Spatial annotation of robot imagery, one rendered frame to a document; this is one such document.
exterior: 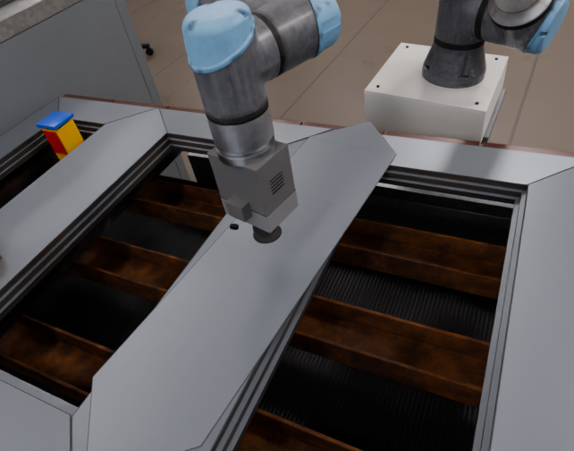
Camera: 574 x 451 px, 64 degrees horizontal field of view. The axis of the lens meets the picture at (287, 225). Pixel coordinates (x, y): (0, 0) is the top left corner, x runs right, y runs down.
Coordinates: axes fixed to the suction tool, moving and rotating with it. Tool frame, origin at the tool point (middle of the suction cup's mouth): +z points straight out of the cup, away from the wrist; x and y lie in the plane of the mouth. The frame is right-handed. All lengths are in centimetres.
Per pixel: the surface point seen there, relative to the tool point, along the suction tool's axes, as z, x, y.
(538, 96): 88, 212, -9
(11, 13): -17, 15, -90
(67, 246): 5.1, -16.9, -33.2
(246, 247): 3.0, -2.1, -3.3
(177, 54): 88, 177, -259
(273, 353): 4.3, -13.4, 11.2
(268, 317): 3.0, -10.1, 8.0
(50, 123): -1, 1, -64
